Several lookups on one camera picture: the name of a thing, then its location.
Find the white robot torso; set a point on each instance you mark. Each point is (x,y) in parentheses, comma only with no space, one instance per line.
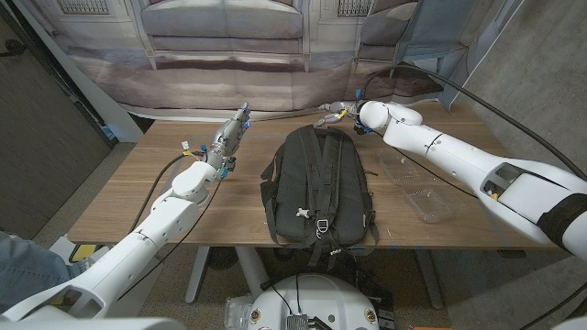
(316,302)

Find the black backpack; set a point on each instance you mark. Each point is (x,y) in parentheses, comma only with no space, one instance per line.
(316,192)

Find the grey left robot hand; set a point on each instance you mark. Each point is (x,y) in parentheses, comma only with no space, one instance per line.
(227,139)

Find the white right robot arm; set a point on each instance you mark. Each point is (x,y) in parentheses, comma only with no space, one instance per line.
(458,156)

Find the white leaning board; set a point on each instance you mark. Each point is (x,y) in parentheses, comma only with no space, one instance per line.
(91,91)

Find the grey table leg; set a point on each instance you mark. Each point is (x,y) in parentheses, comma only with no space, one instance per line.
(428,279)

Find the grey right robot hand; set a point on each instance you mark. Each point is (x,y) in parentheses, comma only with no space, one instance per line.
(337,110)

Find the clear plastic clamshell container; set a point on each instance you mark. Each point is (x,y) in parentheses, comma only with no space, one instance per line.
(426,206)

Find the clear plastic package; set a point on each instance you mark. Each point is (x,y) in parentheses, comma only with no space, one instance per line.
(236,314)

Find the yellow floor item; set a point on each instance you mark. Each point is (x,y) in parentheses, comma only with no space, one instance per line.
(82,253)

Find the person in blue jeans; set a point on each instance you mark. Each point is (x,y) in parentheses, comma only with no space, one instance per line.
(27,270)

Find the printed living room backdrop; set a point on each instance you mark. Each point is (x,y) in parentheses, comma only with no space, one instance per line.
(220,55)

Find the white table leg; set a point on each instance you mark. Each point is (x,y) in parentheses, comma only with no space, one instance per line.
(198,275)
(250,270)

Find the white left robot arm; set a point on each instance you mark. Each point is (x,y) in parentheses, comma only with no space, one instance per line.
(151,229)

